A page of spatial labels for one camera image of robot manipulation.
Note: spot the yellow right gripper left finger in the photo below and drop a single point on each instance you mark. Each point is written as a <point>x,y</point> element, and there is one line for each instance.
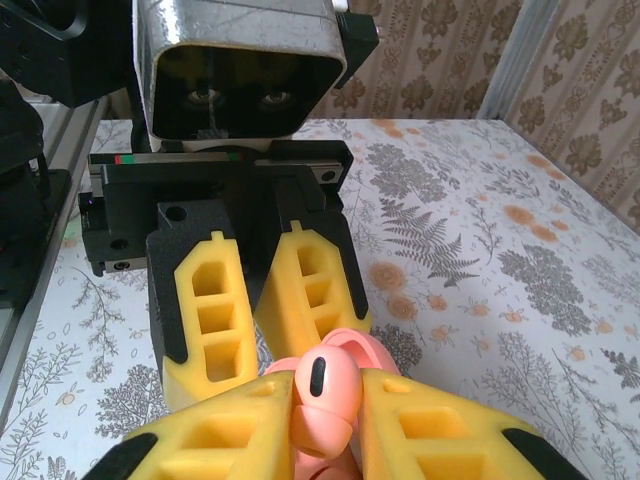
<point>210,440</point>

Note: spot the aluminium front beam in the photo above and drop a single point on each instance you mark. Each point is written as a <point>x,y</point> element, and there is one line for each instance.
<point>75,130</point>

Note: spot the pink earbud charging case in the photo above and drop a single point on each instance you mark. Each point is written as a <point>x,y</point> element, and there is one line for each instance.
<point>380,357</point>

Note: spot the aluminium corner post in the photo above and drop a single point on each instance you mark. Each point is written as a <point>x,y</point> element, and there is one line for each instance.
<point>520,50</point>

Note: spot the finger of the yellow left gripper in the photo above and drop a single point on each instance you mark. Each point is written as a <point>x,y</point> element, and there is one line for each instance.
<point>185,300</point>
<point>320,280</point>

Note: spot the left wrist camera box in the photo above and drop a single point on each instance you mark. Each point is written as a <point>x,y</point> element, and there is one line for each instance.
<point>240,60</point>

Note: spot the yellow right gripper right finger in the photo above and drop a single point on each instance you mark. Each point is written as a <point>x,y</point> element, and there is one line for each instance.
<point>440,440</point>

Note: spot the floral printed tablecloth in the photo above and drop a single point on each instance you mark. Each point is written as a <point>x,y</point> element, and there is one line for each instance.
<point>500,300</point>

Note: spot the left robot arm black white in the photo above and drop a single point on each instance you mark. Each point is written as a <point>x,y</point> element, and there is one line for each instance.
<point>45,50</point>

